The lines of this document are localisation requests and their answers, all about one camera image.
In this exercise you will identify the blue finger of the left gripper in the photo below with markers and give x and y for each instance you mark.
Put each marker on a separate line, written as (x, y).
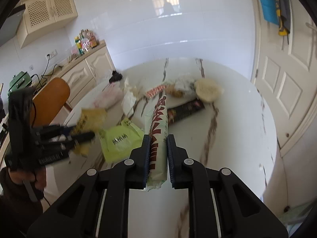
(72, 141)
(53, 131)

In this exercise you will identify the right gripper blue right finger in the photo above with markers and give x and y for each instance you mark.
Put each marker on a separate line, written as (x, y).
(177, 169)

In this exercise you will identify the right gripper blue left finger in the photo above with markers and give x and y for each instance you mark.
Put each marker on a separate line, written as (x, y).
(139, 171)

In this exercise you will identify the large cream red-lettered bag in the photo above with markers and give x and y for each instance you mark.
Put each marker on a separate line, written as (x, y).
(156, 126)

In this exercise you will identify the green yellow plastic bag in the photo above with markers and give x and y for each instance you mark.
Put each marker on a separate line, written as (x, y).
(117, 142)

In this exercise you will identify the pink plastic bag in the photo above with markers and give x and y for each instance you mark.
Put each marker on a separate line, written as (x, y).
(109, 96)

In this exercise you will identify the black snack wrapper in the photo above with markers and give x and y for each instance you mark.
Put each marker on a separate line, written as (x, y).
(180, 112)

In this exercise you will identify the white tissue paper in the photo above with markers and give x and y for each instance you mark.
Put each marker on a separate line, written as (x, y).
(130, 98)

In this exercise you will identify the cream dough lump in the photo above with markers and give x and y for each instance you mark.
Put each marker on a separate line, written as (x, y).
(207, 90)

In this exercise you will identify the yellow green box package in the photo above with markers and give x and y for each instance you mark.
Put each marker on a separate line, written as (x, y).
(91, 120)

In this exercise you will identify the cream kitchen counter cabinets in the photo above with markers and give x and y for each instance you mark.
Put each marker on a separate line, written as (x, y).
(84, 73)

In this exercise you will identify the person's left hand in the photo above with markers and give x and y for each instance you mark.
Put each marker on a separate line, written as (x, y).
(38, 177)

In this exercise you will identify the brown wooden chair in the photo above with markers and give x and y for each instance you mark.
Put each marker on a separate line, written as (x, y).
(49, 102)

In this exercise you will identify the green appliance on counter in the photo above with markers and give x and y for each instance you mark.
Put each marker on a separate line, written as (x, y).
(20, 81)

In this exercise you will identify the round white marble table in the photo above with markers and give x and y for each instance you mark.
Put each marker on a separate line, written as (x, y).
(237, 132)

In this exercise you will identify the black small object on table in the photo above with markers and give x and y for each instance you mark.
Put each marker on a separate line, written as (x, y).
(116, 77)

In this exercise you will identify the red patterned small packet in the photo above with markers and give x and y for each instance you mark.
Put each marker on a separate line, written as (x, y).
(154, 91)

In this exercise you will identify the clear barcode plastic wrapper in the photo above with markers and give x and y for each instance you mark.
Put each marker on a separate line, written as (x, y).
(185, 85)

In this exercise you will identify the bottles on counter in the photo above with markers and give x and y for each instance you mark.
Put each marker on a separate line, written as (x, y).
(85, 41)

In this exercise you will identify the white panel door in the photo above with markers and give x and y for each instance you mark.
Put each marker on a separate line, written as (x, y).
(285, 72)

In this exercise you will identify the dark grey hanging cloth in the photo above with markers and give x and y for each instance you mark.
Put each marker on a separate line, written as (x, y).
(284, 16)

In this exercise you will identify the blue apron on door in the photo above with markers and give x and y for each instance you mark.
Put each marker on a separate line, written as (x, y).
(269, 11)

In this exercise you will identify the cream upper wall cabinets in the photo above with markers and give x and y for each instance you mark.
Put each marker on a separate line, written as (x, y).
(42, 17)

